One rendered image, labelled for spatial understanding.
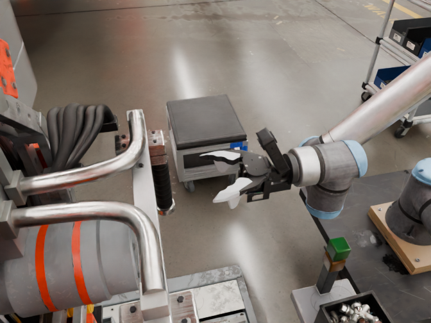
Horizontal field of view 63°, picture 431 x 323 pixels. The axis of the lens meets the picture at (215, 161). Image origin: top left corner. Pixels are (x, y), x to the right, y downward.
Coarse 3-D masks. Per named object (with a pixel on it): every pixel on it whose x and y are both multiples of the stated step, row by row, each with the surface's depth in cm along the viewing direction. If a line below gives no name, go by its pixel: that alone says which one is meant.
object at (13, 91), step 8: (0, 40) 52; (0, 48) 52; (8, 48) 55; (0, 56) 51; (8, 56) 54; (0, 64) 51; (8, 64) 54; (0, 72) 50; (8, 72) 53; (0, 80) 50; (8, 80) 53; (8, 88) 53; (16, 88) 56; (16, 96) 55
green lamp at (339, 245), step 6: (330, 240) 83; (336, 240) 83; (342, 240) 83; (330, 246) 83; (336, 246) 82; (342, 246) 82; (348, 246) 82; (330, 252) 84; (336, 252) 81; (342, 252) 81; (348, 252) 82; (336, 258) 82; (342, 258) 83
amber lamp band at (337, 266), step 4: (324, 256) 88; (328, 256) 86; (324, 260) 88; (328, 260) 85; (344, 260) 85; (328, 264) 86; (332, 264) 84; (336, 264) 84; (340, 264) 85; (344, 264) 85; (328, 268) 86; (332, 268) 85; (336, 268) 86; (340, 268) 86
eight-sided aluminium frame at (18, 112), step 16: (0, 96) 48; (0, 112) 48; (16, 112) 54; (32, 112) 62; (0, 128) 58; (16, 128) 58; (32, 128) 61; (16, 144) 67; (32, 144) 72; (48, 144) 69; (32, 160) 71; (48, 160) 71; (48, 192) 78; (64, 192) 77; (64, 320) 75; (80, 320) 73
